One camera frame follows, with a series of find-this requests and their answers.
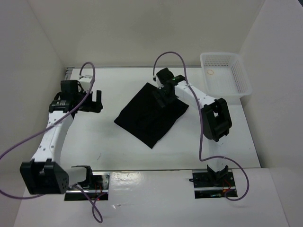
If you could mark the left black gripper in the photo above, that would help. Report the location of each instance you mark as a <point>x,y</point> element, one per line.
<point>93,106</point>

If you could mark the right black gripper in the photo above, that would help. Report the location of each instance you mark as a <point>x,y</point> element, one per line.
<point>157,96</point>

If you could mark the black skirt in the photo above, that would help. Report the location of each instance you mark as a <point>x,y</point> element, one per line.
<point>143,118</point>

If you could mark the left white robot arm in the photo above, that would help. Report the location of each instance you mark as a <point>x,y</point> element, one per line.
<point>43,173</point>

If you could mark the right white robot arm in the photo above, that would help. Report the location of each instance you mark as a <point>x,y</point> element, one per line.
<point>214,115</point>

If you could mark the white plastic basket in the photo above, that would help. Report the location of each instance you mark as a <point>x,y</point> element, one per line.
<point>230,78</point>

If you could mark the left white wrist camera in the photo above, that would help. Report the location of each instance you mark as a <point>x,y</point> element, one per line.
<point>86,82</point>

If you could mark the aluminium table edge rail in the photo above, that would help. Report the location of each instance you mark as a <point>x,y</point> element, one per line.
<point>68,73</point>

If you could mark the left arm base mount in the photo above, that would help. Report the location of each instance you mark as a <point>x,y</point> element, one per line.
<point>97,189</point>

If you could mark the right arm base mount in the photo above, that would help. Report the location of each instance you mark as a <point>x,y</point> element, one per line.
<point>204,188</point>

